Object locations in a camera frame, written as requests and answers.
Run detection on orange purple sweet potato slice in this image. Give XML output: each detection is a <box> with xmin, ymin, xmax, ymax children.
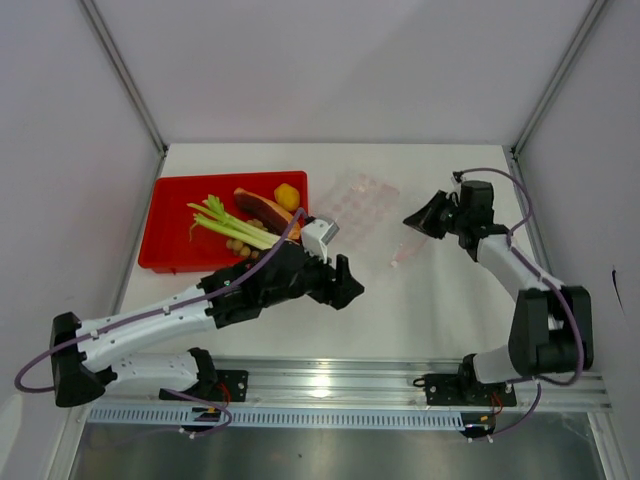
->
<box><xmin>233</xmin><ymin>188</ymin><xmax>293</xmax><ymax>235</ymax></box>

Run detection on green celery stalks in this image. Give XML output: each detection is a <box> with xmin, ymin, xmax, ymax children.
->
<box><xmin>186</xmin><ymin>195</ymin><xmax>281</xmax><ymax>250</ymax></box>

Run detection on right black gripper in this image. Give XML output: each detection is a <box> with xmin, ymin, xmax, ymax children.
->
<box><xmin>402</xmin><ymin>190</ymin><xmax>467</xmax><ymax>240</ymax></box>

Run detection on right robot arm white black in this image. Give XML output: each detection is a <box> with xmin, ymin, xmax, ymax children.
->
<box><xmin>403</xmin><ymin>180</ymin><xmax>594</xmax><ymax>405</ymax></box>

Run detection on yellow potato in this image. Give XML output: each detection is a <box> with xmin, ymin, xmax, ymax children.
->
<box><xmin>274</xmin><ymin>183</ymin><xmax>300</xmax><ymax>212</ymax></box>

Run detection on slotted white cable duct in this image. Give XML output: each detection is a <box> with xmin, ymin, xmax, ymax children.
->
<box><xmin>88</xmin><ymin>403</ymin><xmax>465</xmax><ymax>431</ymax></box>

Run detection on right aluminium frame post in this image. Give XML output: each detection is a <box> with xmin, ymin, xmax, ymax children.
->
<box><xmin>510</xmin><ymin>0</ymin><xmax>613</xmax><ymax>161</ymax></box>

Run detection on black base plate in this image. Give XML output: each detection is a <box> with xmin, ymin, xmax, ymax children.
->
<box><xmin>157</xmin><ymin>370</ymin><xmax>249</xmax><ymax>403</ymax></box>
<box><xmin>412</xmin><ymin>373</ymin><xmax>517</xmax><ymax>407</ymax></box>

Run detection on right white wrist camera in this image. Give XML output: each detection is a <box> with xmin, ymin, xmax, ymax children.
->
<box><xmin>449</xmin><ymin>171</ymin><xmax>474</xmax><ymax>204</ymax></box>

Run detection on clear pink-dotted zip bag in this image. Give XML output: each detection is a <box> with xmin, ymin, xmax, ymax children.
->
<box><xmin>311</xmin><ymin>170</ymin><xmax>427</xmax><ymax>270</ymax></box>

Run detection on aluminium mounting rail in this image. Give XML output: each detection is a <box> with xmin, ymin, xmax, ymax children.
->
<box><xmin>100</xmin><ymin>353</ymin><xmax>611</xmax><ymax>412</ymax></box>

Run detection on red plastic tray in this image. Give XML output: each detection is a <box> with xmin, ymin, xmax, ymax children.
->
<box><xmin>138</xmin><ymin>171</ymin><xmax>309</xmax><ymax>274</ymax></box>

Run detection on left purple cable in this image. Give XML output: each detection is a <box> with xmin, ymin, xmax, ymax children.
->
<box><xmin>13</xmin><ymin>207</ymin><xmax>309</xmax><ymax>441</ymax></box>

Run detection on bunch of tan longans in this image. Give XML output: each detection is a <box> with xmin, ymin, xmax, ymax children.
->
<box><xmin>226</xmin><ymin>219</ymin><xmax>268</xmax><ymax>259</ymax></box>

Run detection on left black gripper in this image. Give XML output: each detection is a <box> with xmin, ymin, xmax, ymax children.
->
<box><xmin>262</xmin><ymin>239</ymin><xmax>363</xmax><ymax>310</ymax></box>

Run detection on aluminium frame post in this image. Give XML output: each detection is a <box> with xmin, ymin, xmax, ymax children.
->
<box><xmin>510</xmin><ymin>0</ymin><xmax>613</xmax><ymax>161</ymax></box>
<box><xmin>76</xmin><ymin>0</ymin><xmax>168</xmax><ymax>156</ymax></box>

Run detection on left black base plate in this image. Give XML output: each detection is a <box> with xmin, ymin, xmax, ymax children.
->
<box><xmin>157</xmin><ymin>370</ymin><xmax>249</xmax><ymax>403</ymax></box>

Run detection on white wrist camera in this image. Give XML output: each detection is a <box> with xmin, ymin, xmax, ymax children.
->
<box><xmin>449</xmin><ymin>171</ymin><xmax>474</xmax><ymax>204</ymax></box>
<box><xmin>300</xmin><ymin>216</ymin><xmax>340</xmax><ymax>264</ymax></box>

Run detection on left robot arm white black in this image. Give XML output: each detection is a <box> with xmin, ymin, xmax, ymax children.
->
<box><xmin>50</xmin><ymin>242</ymin><xmax>365</xmax><ymax>408</ymax></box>

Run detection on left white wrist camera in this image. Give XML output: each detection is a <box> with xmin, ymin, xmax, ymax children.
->
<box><xmin>300</xmin><ymin>216</ymin><xmax>340</xmax><ymax>264</ymax></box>

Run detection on left aluminium frame post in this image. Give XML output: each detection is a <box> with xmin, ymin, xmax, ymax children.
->
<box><xmin>76</xmin><ymin>0</ymin><xmax>168</xmax><ymax>156</ymax></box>

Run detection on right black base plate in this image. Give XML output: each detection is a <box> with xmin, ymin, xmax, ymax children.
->
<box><xmin>412</xmin><ymin>373</ymin><xmax>517</xmax><ymax>407</ymax></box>

